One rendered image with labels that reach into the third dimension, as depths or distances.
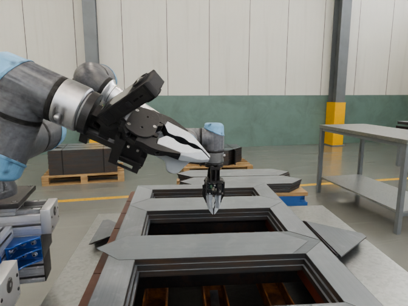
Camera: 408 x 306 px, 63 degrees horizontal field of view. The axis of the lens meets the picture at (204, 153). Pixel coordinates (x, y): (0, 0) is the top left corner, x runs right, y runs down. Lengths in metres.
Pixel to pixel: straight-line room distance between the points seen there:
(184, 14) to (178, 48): 0.75
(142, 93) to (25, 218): 0.92
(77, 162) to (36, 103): 4.95
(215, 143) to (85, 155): 4.34
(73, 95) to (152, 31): 7.68
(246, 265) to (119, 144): 0.74
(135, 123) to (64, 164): 5.01
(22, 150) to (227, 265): 0.77
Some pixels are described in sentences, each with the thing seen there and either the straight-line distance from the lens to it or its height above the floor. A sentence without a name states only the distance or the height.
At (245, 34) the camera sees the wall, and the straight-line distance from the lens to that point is 8.67.
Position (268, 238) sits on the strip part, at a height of 0.87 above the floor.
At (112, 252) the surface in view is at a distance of 1.21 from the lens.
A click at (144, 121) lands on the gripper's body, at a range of 0.55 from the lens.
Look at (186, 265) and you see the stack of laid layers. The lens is 1.14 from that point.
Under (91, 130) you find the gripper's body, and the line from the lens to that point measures 0.58.
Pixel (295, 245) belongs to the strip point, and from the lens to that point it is 1.26.
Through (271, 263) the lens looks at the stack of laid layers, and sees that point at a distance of 1.19.
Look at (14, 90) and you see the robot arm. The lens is 0.57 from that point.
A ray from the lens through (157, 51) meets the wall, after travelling 8.16.
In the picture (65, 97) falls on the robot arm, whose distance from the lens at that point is 0.55.
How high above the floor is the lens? 1.40
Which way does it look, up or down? 10 degrees down
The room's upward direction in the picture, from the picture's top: straight up
